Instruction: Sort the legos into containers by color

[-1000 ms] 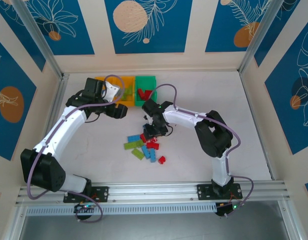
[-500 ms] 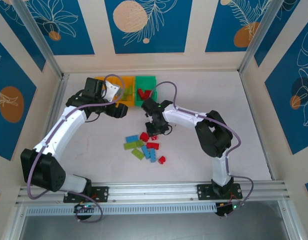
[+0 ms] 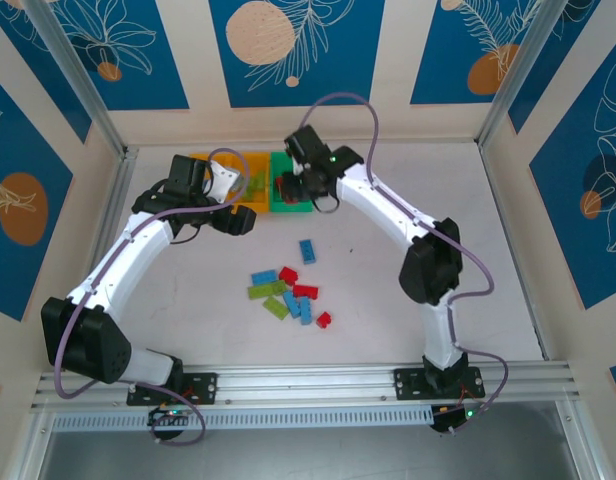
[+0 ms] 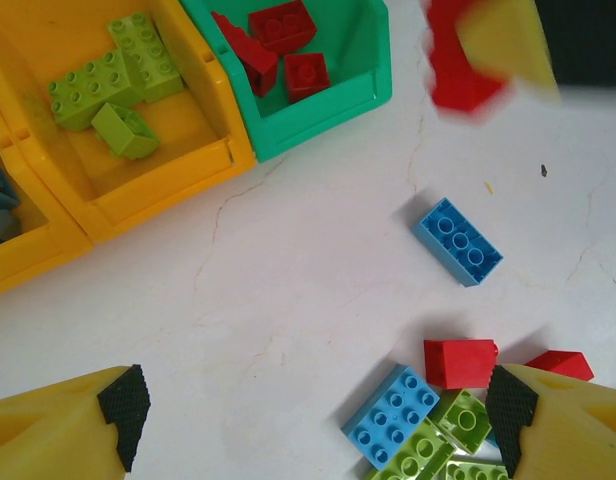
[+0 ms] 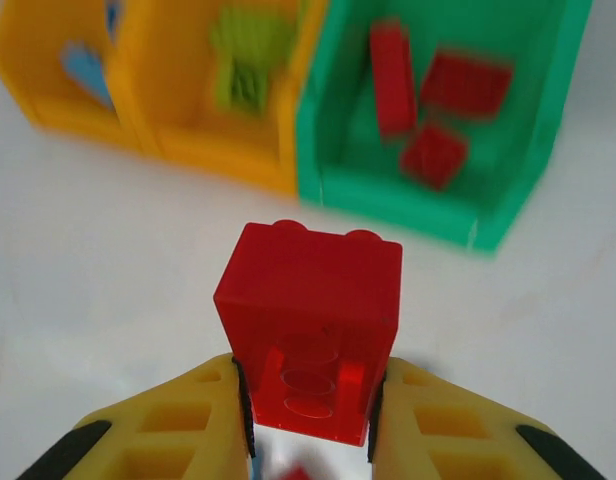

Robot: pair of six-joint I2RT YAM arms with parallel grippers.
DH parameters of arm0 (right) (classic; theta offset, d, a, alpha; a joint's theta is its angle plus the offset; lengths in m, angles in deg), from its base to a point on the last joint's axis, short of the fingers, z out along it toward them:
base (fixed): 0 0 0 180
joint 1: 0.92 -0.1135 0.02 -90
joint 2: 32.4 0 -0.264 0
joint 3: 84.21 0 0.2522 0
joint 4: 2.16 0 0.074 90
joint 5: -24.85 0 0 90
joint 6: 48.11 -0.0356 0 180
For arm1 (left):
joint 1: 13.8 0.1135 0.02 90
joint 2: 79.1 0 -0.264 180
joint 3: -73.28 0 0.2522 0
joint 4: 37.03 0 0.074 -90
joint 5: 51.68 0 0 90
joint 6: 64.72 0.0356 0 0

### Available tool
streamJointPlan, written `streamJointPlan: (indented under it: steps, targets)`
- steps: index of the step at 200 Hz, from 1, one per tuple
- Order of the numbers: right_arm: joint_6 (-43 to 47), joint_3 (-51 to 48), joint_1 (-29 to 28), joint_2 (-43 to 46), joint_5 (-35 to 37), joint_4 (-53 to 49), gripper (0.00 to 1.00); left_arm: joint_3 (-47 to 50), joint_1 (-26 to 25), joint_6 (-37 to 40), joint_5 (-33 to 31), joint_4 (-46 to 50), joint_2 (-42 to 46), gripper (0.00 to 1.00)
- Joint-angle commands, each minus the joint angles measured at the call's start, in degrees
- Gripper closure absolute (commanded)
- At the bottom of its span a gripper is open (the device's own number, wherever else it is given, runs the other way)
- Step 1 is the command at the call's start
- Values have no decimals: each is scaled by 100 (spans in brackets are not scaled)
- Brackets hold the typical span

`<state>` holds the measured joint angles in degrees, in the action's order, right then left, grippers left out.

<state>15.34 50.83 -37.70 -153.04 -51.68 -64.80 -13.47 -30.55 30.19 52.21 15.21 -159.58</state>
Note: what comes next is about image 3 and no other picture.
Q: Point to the red lego brick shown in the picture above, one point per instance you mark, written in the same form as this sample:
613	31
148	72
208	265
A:
288	196
288	275
324	320
306	291
279	182

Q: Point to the blue lego brick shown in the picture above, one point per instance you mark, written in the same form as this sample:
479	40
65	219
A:
306	311
308	251
291	303
264	276

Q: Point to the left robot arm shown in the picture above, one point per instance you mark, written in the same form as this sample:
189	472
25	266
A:
123	255

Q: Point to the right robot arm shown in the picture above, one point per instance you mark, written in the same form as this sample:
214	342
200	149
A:
388	205

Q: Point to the green plastic bin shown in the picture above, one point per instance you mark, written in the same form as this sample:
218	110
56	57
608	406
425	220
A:
277	161

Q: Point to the orange plastic bin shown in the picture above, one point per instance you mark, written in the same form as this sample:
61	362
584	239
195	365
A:
258	162
220	156

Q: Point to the controller circuit board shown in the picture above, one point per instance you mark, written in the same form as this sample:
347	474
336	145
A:
450	417
165	415

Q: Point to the grey metal panel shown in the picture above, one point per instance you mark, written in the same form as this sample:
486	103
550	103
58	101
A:
308	457

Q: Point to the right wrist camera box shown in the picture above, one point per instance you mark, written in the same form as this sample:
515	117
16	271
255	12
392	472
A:
296	162

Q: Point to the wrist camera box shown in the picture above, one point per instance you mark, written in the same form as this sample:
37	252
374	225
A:
223	180
296	162

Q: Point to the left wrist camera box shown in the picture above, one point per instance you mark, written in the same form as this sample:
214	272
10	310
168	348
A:
223	180

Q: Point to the aluminium side rail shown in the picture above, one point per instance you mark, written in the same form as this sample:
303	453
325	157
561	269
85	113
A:
115	200

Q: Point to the aluminium frame post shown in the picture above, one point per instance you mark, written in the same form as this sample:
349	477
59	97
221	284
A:
83	75
522	75

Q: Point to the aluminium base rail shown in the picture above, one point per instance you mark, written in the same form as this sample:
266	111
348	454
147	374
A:
308	387

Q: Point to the aluminium frame strut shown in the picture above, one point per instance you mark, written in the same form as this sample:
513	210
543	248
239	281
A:
30	450
580	445

